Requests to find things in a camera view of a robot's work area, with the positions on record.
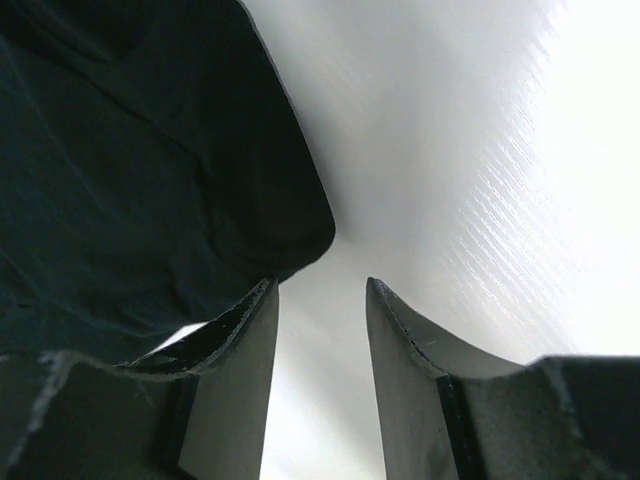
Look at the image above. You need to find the black t-shirt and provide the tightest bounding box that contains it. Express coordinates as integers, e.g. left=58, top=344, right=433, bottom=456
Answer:
left=1, top=1, right=335, bottom=364

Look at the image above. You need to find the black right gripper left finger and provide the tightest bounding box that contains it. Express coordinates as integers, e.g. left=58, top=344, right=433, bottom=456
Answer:
left=1, top=280, right=279, bottom=479

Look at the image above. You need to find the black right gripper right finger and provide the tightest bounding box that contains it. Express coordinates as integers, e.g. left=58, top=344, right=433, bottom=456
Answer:
left=366, top=278, right=639, bottom=479

